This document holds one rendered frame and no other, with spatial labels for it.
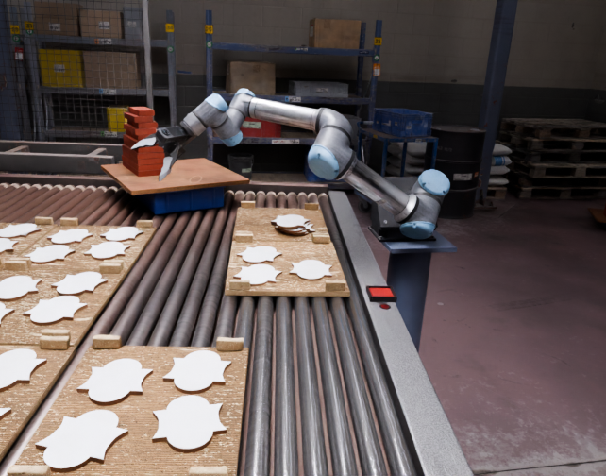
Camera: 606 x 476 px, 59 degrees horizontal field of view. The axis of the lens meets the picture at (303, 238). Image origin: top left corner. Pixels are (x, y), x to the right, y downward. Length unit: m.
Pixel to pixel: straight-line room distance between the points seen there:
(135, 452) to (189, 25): 5.87
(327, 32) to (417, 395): 5.18
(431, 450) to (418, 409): 0.12
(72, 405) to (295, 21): 5.90
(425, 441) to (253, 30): 5.89
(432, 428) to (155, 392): 0.53
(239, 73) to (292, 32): 0.98
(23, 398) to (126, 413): 0.21
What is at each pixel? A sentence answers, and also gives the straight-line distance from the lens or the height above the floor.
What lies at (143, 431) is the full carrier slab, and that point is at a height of 0.94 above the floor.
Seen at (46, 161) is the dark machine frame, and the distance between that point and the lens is 2.98.
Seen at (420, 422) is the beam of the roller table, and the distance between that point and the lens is 1.10.
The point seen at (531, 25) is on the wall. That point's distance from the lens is 7.71.
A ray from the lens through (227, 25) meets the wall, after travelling 6.57.
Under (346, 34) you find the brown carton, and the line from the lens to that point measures 6.10.
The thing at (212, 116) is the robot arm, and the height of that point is 1.34.
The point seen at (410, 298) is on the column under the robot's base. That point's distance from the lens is 2.26.
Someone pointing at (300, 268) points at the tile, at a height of 0.94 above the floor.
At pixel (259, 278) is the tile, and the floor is 0.94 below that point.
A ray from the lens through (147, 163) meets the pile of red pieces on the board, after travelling 2.37.
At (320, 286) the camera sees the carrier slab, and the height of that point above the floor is 0.94.
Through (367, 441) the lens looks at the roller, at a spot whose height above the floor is 0.92.
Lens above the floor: 1.57
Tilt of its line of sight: 19 degrees down
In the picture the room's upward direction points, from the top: 3 degrees clockwise
